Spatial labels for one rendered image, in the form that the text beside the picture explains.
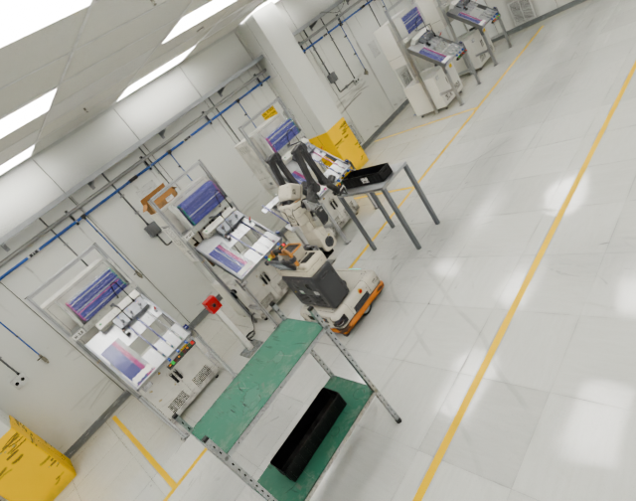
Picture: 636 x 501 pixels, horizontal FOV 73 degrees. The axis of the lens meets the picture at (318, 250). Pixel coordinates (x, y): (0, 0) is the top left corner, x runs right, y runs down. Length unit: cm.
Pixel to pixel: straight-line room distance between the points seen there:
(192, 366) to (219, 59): 470
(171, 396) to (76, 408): 181
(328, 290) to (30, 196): 387
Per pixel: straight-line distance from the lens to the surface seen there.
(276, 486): 299
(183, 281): 655
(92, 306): 472
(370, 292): 416
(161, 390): 488
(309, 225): 401
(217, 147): 699
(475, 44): 944
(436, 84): 814
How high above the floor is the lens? 228
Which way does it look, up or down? 23 degrees down
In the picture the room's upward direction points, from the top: 36 degrees counter-clockwise
